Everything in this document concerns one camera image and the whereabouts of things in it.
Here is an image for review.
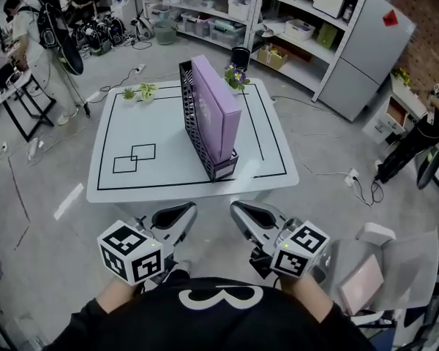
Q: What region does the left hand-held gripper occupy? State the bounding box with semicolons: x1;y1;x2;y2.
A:
97;201;198;293

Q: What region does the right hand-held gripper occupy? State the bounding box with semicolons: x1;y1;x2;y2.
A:
230;200;332;281

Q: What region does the black mesh file holder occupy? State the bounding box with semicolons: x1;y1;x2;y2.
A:
178;59;240;183

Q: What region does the purple file box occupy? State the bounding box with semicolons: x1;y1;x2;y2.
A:
190;55;242;162

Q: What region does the person's left forearm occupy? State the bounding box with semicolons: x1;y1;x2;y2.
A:
97;278;140;314

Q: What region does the person's right forearm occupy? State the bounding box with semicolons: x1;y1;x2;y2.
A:
279;274;334;323

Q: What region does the pink flat box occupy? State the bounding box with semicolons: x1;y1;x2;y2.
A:
337;254;385;316

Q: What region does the green box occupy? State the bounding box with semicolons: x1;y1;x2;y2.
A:
316;23;338;47

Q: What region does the white box appliance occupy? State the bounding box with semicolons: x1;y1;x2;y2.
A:
312;0;347;20

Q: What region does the person's black printed shirt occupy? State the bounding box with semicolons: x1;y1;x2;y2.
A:
42;268;378;351

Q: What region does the small variegated potted plant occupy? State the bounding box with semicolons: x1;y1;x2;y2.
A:
138;82;158;104

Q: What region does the purple flower potted plant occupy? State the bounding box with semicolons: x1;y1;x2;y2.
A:
223;62;250;94

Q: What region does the white drawer desk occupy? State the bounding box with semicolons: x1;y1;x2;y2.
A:
361;73;431;146

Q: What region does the black waste bin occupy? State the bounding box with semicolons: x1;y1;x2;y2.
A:
230;45;251;71

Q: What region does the grey-green bucket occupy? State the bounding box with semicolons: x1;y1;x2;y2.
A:
154;20;179;46

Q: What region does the teal lid storage bin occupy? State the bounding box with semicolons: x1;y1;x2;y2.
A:
208;17;247;47

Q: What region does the white slotted storage basket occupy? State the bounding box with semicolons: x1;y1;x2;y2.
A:
284;19;315;42

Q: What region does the clear storage bin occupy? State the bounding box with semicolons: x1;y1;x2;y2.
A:
181;11;213;38

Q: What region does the grey two-door cabinet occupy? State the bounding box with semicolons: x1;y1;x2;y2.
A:
318;0;416;122

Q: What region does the pile of black equipment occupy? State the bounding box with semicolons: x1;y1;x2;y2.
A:
71;12;125;56

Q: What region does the yellow flower plant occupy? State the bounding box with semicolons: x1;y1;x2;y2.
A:
391;67;413;86

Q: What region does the white shelf with baskets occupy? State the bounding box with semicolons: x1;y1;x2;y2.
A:
248;0;374;102

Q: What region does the grey office chair white frame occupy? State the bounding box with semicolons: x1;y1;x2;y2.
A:
314;222;439;325

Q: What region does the black frame side table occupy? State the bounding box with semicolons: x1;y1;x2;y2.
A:
0;69;56;142

